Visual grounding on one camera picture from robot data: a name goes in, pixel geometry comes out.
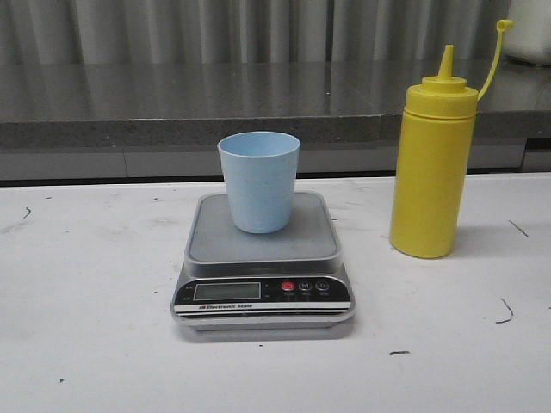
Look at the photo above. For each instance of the light blue plastic cup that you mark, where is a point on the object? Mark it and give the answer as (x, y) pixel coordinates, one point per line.
(259, 170)

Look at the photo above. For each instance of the yellow squeeze bottle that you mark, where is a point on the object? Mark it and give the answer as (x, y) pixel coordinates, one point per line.
(435, 140)

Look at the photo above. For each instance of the silver digital kitchen scale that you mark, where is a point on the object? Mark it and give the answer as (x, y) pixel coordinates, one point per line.
(291, 279)

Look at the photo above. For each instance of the grey stone counter shelf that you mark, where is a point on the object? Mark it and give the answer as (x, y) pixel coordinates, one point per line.
(162, 122)

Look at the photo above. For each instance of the white container in background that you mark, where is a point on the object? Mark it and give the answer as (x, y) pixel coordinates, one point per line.
(529, 39)

